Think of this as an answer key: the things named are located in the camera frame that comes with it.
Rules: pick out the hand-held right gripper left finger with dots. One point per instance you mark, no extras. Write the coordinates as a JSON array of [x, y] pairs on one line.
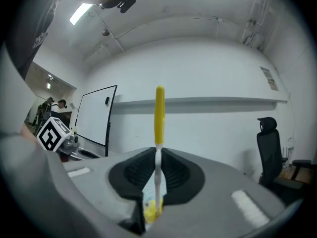
[[81, 195]]

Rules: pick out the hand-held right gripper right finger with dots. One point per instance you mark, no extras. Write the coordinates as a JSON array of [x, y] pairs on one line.
[[218, 207]]

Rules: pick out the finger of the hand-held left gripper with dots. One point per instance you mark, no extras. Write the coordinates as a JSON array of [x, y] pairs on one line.
[[84, 155]]

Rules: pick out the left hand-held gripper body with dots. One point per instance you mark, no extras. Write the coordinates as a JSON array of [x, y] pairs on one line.
[[50, 136]]

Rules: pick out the black-framed whiteboard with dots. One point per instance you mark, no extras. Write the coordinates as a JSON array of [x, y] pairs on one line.
[[95, 115]]

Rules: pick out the black whiteboard eraser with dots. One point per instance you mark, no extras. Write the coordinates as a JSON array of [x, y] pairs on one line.
[[107, 101]]

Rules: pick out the black office chair with headrest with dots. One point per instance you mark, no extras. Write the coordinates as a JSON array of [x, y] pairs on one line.
[[271, 152]]

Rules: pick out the black router with antennas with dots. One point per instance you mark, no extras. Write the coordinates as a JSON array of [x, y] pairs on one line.
[[286, 155]]

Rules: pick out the person's black shirt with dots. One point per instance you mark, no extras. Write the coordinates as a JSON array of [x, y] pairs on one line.
[[29, 38]]

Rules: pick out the ceiling dome sensor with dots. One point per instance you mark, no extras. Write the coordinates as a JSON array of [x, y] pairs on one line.
[[105, 33]]

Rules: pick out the ceiling light panel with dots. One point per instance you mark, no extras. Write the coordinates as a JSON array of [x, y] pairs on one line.
[[80, 14]]

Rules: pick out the wall-mounted notice panel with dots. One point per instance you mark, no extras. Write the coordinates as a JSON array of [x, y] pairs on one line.
[[270, 78]]

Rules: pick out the black head-worn camera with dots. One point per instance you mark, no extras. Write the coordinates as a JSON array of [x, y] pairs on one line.
[[126, 3]]

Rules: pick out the white wall pipes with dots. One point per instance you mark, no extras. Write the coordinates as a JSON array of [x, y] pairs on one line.
[[252, 37]]

